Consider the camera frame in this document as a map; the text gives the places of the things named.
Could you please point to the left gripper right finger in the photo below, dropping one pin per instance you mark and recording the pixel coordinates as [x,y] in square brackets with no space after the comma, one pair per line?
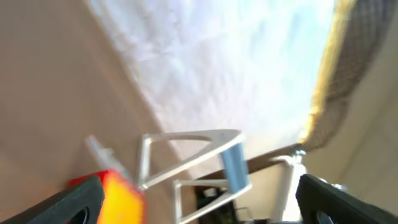
[329,205]

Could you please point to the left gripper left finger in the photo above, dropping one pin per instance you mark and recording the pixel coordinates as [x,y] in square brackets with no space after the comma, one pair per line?
[62,205]

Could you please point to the white pipette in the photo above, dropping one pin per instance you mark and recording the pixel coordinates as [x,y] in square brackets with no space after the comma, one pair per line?
[287,186]

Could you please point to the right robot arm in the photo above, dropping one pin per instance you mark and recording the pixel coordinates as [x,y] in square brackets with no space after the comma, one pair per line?
[214,211]

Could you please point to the red and yellow tip box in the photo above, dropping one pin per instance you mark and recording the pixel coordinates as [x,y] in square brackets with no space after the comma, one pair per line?
[121,202]

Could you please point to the white and blue stand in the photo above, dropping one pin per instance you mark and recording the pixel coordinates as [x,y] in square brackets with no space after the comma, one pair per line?
[231,165]

